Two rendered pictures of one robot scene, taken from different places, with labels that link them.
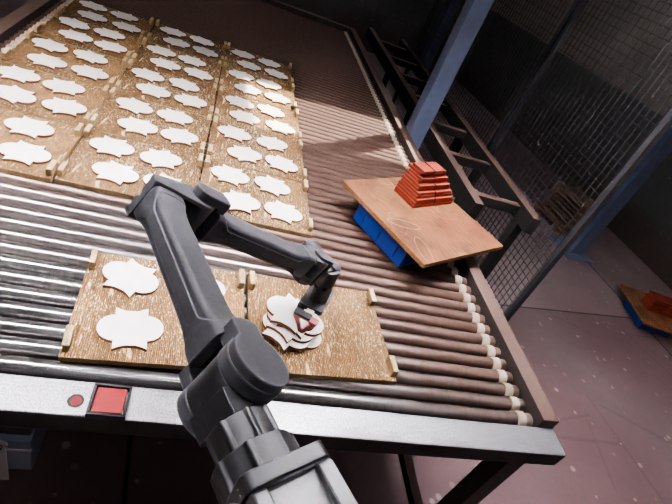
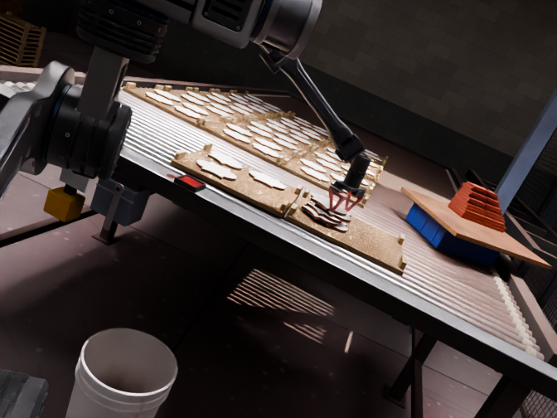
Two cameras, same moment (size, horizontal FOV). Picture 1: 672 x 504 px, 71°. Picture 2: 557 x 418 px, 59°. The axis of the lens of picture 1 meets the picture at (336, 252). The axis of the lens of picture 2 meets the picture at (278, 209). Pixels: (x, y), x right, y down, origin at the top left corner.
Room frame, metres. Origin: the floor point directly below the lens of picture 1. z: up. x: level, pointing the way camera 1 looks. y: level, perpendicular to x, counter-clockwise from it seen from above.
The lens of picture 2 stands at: (-0.53, -0.67, 1.41)
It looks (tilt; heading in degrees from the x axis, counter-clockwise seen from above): 17 degrees down; 31
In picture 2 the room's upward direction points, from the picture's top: 24 degrees clockwise
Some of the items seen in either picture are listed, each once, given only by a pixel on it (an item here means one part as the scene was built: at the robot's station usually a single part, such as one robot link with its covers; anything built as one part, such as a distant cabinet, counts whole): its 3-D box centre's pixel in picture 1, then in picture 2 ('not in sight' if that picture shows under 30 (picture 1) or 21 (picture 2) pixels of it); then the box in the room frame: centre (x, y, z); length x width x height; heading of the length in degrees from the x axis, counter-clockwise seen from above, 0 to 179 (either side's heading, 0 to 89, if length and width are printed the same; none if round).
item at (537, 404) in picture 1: (397, 129); (473, 215); (2.90, -0.03, 0.90); 4.04 x 0.06 x 0.10; 22
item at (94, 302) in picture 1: (165, 310); (240, 178); (0.82, 0.34, 0.93); 0.41 x 0.35 x 0.02; 115
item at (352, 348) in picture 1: (317, 326); (347, 230); (1.00, -0.04, 0.93); 0.41 x 0.35 x 0.02; 115
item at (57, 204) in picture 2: not in sight; (70, 182); (0.39, 0.65, 0.74); 0.09 x 0.08 x 0.24; 112
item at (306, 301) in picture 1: (319, 290); (353, 179); (0.94, 0.00, 1.10); 0.10 x 0.07 x 0.07; 176
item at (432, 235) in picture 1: (423, 215); (471, 225); (1.73, -0.26, 1.03); 0.50 x 0.50 x 0.02; 50
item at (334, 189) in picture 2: (307, 317); (339, 198); (0.91, 0.00, 1.03); 0.07 x 0.07 x 0.09; 86
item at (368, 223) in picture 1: (405, 228); (452, 232); (1.68, -0.21, 0.97); 0.31 x 0.31 x 0.10; 50
